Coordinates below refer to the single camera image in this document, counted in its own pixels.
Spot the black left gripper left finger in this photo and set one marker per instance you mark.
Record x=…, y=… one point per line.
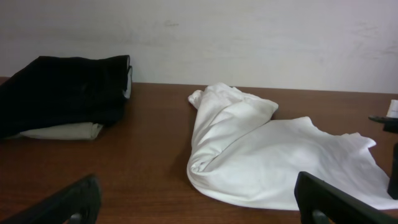
x=79, y=202

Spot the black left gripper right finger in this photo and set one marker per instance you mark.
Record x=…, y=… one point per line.
x=320, y=202

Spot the white t-shirt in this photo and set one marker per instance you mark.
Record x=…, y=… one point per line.
x=241, y=156

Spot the folded black garment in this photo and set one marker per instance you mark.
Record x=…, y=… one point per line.
x=52, y=91

